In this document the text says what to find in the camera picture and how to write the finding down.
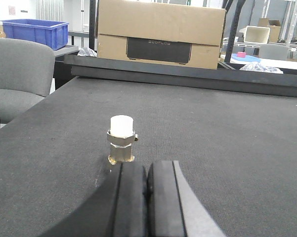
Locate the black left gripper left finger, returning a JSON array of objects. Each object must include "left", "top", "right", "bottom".
[{"left": 42, "top": 162, "right": 147, "bottom": 237}]

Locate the white plastic bin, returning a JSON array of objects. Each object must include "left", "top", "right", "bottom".
[{"left": 244, "top": 26, "right": 270, "bottom": 44}]

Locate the small open cardboard box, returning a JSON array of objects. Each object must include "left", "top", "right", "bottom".
[{"left": 258, "top": 18, "right": 281, "bottom": 42}]

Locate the blue foam tray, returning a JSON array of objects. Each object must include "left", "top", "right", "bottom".
[{"left": 230, "top": 54, "right": 261, "bottom": 64}]

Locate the grey office chair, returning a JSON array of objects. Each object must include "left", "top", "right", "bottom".
[{"left": 0, "top": 39, "right": 55, "bottom": 124}]

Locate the clear plastic bag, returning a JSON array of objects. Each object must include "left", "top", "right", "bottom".
[{"left": 240, "top": 62, "right": 284, "bottom": 74}]

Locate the large cardboard Ecoflow box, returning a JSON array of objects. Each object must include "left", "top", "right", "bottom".
[{"left": 97, "top": 0, "right": 226, "bottom": 69}]

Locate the pink foam block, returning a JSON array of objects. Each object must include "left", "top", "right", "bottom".
[{"left": 237, "top": 51, "right": 247, "bottom": 58}]

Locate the grey chair in background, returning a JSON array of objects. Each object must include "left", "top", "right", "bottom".
[{"left": 259, "top": 44, "right": 289, "bottom": 60}]

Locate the blue plastic crate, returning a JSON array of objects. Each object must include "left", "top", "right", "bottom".
[{"left": 0, "top": 19, "right": 69, "bottom": 50}]

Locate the crumpled plastic bag left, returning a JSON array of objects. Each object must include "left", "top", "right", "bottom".
[{"left": 78, "top": 47, "right": 97, "bottom": 57}]

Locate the brass valve with white cap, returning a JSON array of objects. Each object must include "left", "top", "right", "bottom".
[{"left": 107, "top": 115, "right": 138, "bottom": 165}]

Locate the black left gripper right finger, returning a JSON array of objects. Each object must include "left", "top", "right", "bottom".
[{"left": 147, "top": 160, "right": 225, "bottom": 237}]

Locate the black metal rack post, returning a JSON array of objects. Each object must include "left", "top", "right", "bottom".
[{"left": 224, "top": 0, "right": 245, "bottom": 63}]

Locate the white table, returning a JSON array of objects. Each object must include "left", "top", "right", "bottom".
[{"left": 220, "top": 54, "right": 297, "bottom": 70}]

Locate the black conveyor side rail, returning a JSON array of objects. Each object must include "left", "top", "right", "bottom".
[{"left": 64, "top": 55, "right": 297, "bottom": 97}]

